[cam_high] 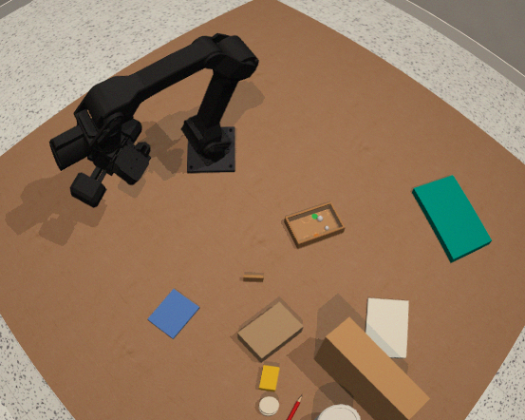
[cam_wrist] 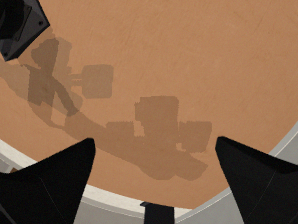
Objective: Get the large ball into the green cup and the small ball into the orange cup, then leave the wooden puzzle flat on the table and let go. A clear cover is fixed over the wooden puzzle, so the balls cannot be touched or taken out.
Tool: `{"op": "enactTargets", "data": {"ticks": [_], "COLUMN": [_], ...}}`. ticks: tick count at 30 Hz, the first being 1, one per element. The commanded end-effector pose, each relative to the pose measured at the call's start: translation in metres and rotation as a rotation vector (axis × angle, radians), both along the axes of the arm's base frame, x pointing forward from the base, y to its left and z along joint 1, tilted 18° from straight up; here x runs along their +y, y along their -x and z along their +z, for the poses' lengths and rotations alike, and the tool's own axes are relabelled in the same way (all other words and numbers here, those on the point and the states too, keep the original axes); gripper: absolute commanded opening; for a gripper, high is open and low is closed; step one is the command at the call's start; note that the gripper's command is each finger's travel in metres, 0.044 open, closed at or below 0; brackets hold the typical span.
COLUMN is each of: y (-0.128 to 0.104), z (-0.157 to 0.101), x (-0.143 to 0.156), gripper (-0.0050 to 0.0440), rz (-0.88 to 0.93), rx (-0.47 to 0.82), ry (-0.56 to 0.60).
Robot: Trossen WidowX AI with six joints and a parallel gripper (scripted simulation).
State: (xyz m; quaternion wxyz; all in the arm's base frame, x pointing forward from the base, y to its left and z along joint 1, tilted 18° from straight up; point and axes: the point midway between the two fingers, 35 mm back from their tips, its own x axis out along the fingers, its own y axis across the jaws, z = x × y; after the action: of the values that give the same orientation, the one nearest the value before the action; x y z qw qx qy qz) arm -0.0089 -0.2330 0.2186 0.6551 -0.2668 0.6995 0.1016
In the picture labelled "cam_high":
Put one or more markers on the grey mug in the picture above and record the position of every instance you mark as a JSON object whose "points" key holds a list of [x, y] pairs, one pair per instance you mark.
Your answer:
{"points": [[339, 412]]}

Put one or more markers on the tan flat rectangular box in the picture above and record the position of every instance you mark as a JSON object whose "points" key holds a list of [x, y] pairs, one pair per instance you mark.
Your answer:
{"points": [[270, 332]]}

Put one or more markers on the wooden ball tray with clear cover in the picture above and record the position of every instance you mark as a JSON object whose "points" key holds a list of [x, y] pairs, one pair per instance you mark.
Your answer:
{"points": [[313, 225]]}

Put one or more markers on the red pencil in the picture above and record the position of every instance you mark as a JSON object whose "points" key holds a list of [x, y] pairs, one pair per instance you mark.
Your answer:
{"points": [[294, 408]]}

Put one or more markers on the blue flat rectangular pad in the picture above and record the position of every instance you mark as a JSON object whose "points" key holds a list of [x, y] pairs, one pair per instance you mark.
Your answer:
{"points": [[173, 313]]}

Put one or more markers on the brown rectangular block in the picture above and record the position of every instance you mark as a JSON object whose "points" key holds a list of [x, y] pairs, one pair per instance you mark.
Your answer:
{"points": [[368, 374]]}

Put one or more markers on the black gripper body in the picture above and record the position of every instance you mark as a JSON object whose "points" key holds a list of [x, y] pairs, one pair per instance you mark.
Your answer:
{"points": [[87, 189]]}

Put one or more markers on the teal flat rectangular block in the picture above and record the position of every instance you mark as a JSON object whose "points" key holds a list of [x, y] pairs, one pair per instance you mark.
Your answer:
{"points": [[452, 217]]}

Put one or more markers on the yellow rectangular block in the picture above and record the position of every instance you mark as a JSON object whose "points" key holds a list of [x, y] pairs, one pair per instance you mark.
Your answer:
{"points": [[269, 378]]}

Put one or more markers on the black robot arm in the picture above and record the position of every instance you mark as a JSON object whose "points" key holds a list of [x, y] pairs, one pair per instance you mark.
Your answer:
{"points": [[109, 101]]}

